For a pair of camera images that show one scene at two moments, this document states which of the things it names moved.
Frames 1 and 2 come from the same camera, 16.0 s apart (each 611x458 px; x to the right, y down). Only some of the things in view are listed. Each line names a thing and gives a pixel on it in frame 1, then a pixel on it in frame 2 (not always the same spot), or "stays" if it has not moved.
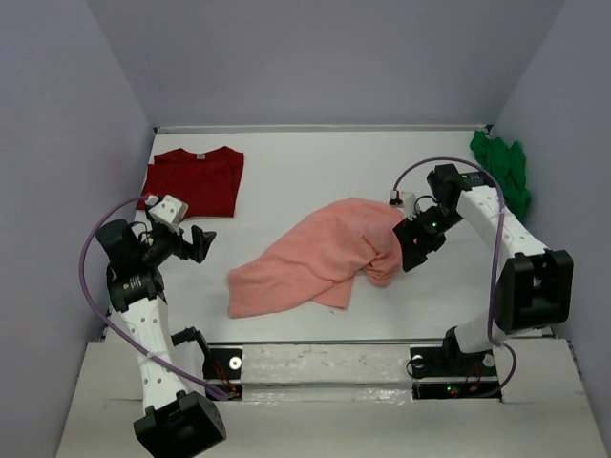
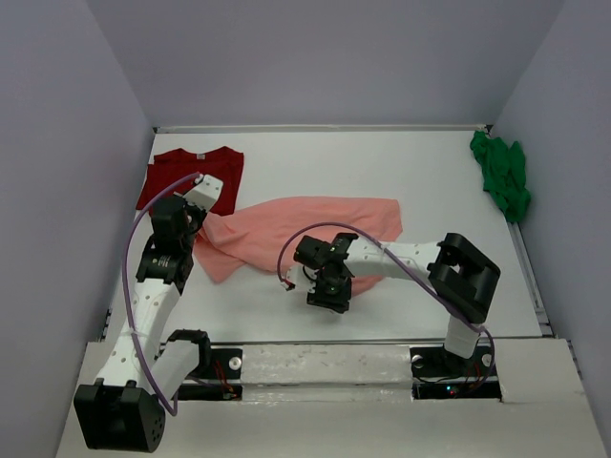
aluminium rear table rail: [320, 127] stays
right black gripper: [413, 254] -> [338, 303]
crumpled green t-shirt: [506, 162] stays
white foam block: [326, 371] stays
